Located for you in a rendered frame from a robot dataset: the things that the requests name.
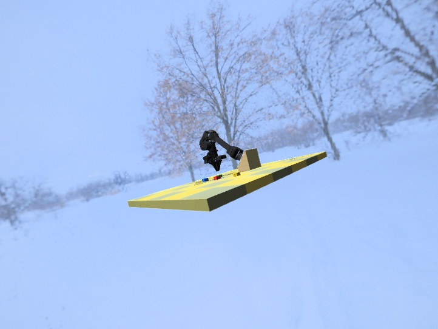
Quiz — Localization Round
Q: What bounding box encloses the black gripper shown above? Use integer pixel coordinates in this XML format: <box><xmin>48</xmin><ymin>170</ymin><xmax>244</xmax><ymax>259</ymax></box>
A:
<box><xmin>204</xmin><ymin>149</ymin><xmax>227</xmax><ymax>171</ymax></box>

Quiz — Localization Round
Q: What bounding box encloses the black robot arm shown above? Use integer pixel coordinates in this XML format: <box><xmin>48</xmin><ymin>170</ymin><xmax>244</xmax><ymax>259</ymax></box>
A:
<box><xmin>199</xmin><ymin>130</ymin><xmax>243</xmax><ymax>161</ymax></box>

